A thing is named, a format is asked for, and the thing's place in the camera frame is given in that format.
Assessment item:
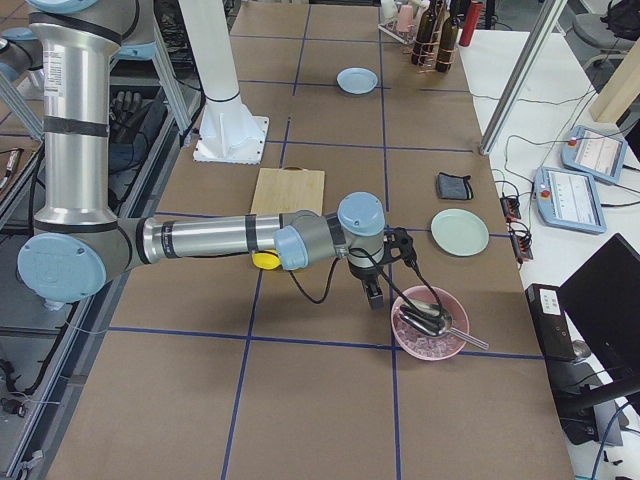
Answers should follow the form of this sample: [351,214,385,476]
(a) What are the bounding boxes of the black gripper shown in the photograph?
[347,247,384,310]

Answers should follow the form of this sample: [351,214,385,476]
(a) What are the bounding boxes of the light blue plate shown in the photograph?
[336,67,378,95]

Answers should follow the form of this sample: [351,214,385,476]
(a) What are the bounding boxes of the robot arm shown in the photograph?
[17,1,385,303]

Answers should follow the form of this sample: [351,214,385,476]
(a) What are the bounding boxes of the light green plate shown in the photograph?
[431,209,489,257]

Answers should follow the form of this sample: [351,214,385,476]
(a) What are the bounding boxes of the metal ice scoop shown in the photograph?
[399,300,489,351]

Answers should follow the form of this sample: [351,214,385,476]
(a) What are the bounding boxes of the pink bowl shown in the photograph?
[391,287,470,361]

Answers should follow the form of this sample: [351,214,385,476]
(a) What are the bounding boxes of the clear ice cubes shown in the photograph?
[393,313,464,361]

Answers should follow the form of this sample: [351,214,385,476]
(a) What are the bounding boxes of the lower yellow lemon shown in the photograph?
[251,250,281,270]

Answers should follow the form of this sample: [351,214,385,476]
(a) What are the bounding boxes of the grey folded cloth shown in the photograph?
[436,172,474,201]

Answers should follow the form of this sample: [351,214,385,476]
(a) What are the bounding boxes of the bamboo cutting board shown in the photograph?
[250,168,325,215]

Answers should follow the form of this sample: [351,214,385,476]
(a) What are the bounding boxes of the black computer box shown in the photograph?
[525,283,576,362]

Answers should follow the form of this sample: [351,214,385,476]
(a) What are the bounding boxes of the near teach pendant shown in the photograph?
[534,166,607,235]

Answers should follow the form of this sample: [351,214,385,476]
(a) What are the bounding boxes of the teach pendant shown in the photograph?
[534,166,607,235]
[561,125,628,185]

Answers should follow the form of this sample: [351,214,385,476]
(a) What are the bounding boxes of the far teach pendant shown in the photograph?
[561,125,628,185]

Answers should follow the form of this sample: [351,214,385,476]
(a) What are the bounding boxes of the pink cup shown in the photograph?
[396,4,413,34]

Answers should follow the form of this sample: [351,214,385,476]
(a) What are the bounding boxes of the dark green wine bottle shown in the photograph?
[435,0,461,73]

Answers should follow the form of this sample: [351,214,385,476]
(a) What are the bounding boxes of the red bottle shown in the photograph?
[458,1,484,47]

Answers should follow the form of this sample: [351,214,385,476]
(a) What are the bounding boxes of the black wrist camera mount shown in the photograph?
[384,227,417,268]

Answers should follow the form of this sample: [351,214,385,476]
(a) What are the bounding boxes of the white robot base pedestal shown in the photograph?
[179,0,269,165]

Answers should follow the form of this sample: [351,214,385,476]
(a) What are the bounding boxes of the copper wire bottle rack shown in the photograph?
[408,18,459,73]

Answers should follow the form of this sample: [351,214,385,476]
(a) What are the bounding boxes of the white wire dish rack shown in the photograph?
[378,0,423,45]

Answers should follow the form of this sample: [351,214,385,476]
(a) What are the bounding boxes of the aluminium frame post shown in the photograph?
[479,0,568,156]

